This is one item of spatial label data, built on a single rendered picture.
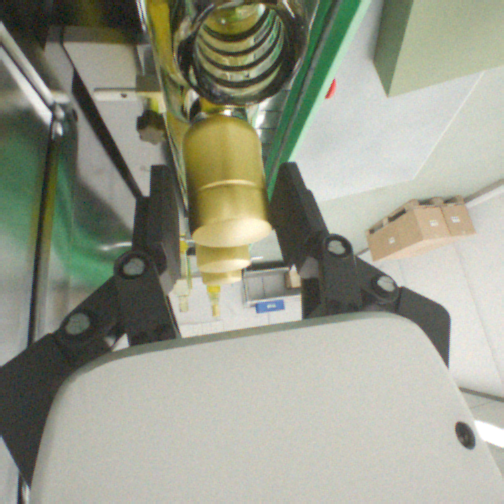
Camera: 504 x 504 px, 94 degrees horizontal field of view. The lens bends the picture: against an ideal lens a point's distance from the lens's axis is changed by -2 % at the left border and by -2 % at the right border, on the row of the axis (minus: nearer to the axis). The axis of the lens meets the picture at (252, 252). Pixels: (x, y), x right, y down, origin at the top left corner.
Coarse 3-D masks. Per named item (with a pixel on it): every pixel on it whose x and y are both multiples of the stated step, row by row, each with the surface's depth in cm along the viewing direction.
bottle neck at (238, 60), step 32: (192, 0) 4; (224, 0) 4; (256, 0) 4; (288, 0) 4; (192, 32) 5; (224, 32) 7; (256, 32) 6; (288, 32) 5; (192, 64) 5; (224, 64) 6; (256, 64) 6; (288, 64) 5; (224, 96) 6; (256, 96) 6
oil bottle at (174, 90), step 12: (156, 0) 10; (156, 12) 10; (168, 12) 9; (156, 24) 10; (168, 24) 10; (156, 36) 10; (168, 36) 10; (156, 48) 10; (168, 48) 10; (156, 60) 11; (168, 60) 10; (168, 72) 11; (168, 84) 11; (180, 84) 11; (168, 96) 12; (180, 96) 11; (168, 108) 13; (180, 108) 12; (252, 108) 13; (180, 120) 13
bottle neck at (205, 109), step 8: (192, 96) 11; (192, 104) 11; (200, 104) 10; (208, 104) 10; (192, 112) 11; (200, 112) 10; (208, 112) 10; (216, 112) 10; (224, 112) 10; (232, 112) 10; (240, 112) 10; (192, 120) 10; (200, 120) 10; (248, 120) 11
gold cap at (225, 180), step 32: (192, 128) 10; (224, 128) 9; (192, 160) 10; (224, 160) 9; (256, 160) 10; (192, 192) 9; (224, 192) 9; (256, 192) 9; (192, 224) 9; (224, 224) 9; (256, 224) 9
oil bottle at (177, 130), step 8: (168, 112) 15; (168, 120) 15; (176, 120) 15; (168, 128) 15; (176, 128) 15; (184, 128) 15; (176, 136) 15; (176, 144) 15; (176, 152) 16; (176, 160) 17; (184, 168) 17; (184, 176) 18
